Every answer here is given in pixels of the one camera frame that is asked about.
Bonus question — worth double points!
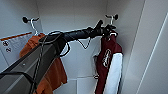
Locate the white wardrobe door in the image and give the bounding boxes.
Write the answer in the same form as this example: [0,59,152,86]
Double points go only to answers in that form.
[135,0,168,94]

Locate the white wardrobe body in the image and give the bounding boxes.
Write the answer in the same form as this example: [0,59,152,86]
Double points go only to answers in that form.
[0,0,148,94]

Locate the maroon and white varsity jacket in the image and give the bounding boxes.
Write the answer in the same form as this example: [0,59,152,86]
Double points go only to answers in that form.
[92,33,124,94]

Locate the orange hoodie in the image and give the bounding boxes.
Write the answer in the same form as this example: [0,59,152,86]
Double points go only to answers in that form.
[18,33,69,94]

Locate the white wardrobe inner divider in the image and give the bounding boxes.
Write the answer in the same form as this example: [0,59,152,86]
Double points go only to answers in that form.
[64,78,79,94]

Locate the white hanger under orange hoodie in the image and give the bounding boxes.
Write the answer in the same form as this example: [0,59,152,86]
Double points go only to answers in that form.
[29,18,43,38]

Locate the white sticker with orange stripe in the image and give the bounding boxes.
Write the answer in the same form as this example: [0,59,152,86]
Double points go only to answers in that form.
[0,31,34,55]

